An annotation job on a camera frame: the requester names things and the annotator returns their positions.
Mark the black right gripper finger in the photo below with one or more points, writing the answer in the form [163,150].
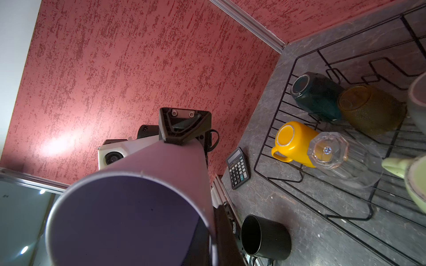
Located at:
[227,249]

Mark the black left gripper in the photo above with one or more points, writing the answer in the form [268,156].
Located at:
[178,126]

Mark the lilac plastic cup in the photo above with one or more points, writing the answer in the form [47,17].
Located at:
[151,208]

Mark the yellow mug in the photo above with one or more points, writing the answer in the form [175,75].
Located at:
[292,142]

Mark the teal green cup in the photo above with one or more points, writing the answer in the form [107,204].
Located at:
[318,95]

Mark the clear glass cup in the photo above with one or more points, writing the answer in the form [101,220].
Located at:
[350,162]

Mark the olive glass cup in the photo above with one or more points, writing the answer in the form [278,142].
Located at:
[371,110]

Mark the cream mug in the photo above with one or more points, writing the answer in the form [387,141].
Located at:
[413,171]

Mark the white mug grey handle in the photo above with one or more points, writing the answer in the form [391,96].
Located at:
[416,102]

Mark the black mug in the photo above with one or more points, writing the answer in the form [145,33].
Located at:
[265,238]

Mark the black calculator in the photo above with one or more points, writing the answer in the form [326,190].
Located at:
[238,167]

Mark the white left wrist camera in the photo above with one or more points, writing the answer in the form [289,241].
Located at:
[115,149]

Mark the aluminium corner post left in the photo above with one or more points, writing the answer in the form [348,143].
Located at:
[251,24]

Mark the black wire dish rack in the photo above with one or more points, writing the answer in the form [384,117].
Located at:
[375,226]

